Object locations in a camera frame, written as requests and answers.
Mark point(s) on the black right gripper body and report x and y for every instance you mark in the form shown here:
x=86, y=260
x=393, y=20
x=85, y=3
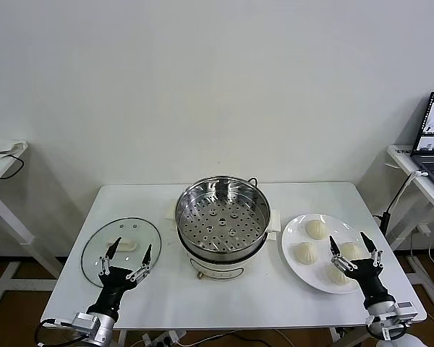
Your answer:
x=369, y=278

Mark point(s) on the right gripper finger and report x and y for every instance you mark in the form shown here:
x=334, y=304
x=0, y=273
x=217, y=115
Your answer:
x=335, y=249
x=368, y=244

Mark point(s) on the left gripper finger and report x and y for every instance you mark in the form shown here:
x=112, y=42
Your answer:
x=112, y=250
x=147, y=257

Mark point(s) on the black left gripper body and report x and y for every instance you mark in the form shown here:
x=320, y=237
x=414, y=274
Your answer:
x=112, y=285

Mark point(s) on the white steamed baozi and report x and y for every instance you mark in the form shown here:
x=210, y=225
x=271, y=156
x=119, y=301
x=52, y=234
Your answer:
x=350, y=249
x=305, y=252
x=334, y=277
x=315, y=229

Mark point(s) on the round glass pot lid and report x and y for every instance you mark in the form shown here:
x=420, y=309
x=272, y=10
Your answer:
x=130, y=231

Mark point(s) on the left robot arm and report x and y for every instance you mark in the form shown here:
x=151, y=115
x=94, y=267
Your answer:
x=103, y=330

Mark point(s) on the stainless steel steamer basket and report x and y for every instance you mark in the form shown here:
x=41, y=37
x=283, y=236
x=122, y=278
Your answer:
x=220, y=220

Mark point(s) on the white round plate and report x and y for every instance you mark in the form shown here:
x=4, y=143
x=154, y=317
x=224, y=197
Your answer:
x=300, y=274

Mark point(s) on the white power adapter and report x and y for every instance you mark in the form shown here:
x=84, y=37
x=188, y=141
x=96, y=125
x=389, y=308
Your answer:
x=424, y=228

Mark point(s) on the white electric cooker base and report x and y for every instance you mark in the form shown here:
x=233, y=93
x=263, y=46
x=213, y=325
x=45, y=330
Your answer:
x=217, y=267

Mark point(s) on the white power strip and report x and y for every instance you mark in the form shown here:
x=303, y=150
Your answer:
x=162, y=339

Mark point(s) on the white side table with laptop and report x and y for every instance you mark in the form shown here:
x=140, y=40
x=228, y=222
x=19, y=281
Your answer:
x=419, y=184

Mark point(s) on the white folded cloth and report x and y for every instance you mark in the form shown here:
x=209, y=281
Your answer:
x=7, y=146

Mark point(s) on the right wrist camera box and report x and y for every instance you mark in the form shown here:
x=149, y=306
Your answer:
x=407, y=309

